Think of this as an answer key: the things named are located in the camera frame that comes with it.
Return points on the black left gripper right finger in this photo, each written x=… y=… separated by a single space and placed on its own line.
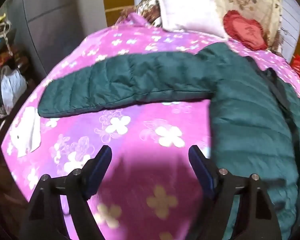
x=255 y=217

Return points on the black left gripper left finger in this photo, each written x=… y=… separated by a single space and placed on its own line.
x=45 y=216

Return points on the dark green puffer jacket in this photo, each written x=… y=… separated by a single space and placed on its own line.
x=254 y=115

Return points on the pink floral bed cover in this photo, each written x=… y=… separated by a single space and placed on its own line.
x=150 y=190

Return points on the white plastic bag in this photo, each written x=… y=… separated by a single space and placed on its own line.
x=13 y=86

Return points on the red heart-shaped cushion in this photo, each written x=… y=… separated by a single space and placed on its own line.
x=247 y=31

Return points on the grey wardrobe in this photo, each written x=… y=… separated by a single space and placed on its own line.
x=49 y=30

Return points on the white square pillow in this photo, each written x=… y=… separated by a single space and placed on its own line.
x=191 y=16

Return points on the brown floral pillow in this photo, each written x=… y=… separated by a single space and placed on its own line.
x=150 y=10

